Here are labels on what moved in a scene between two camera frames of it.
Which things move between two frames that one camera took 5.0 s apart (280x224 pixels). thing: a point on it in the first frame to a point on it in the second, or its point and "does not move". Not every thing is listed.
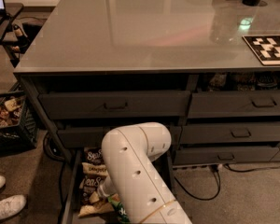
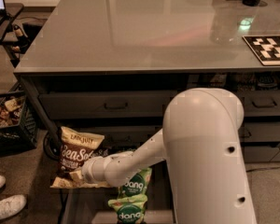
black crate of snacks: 13,126 does not move
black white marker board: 271,49 does not move
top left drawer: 117,104 does not move
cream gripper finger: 93,198 to 77,175
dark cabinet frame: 215,114 does not move
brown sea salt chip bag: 92,175 to 77,147
